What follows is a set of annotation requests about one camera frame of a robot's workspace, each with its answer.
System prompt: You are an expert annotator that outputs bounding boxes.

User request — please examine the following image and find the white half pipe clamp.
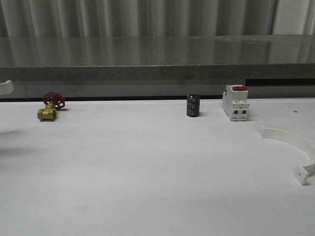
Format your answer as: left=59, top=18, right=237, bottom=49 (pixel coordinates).
left=0, top=80, right=14, bottom=95
left=259, top=125, right=315, bottom=185

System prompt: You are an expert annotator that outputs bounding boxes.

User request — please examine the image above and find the black cylindrical capacitor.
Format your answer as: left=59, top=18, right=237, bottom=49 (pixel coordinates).
left=186, top=94, right=200, bottom=118

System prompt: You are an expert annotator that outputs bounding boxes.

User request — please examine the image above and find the brass valve red handwheel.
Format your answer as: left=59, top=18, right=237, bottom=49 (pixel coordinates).
left=37, top=91, right=65, bottom=120

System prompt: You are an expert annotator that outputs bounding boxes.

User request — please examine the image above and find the grey stone ledge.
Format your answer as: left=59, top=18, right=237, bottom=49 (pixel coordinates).
left=0, top=35, right=315, bottom=84

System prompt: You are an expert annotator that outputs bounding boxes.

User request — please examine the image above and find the white circuit breaker red switch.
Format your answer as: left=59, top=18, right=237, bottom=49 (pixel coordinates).
left=222, top=85, right=250, bottom=121

